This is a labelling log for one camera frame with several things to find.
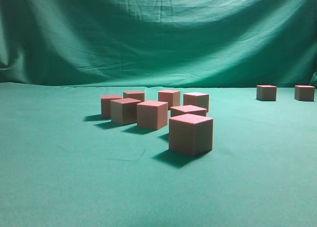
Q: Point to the pink cube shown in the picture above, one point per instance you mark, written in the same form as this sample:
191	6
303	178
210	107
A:
152	114

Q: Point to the pink cube carried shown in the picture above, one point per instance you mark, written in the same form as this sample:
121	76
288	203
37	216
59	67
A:
172	97

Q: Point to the pink cube column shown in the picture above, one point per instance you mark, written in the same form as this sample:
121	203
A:
105	104
124	111
187	109
266	93
304	93
139	95
191	134
197	99

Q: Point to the green cloth backdrop and cover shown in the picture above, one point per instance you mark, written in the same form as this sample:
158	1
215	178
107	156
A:
62	165

